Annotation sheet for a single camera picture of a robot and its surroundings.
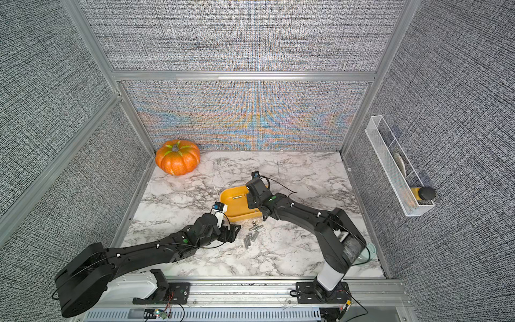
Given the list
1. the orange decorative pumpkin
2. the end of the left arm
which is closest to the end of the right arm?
the end of the left arm

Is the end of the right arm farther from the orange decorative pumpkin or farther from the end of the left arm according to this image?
the orange decorative pumpkin

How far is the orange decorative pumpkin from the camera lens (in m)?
1.02
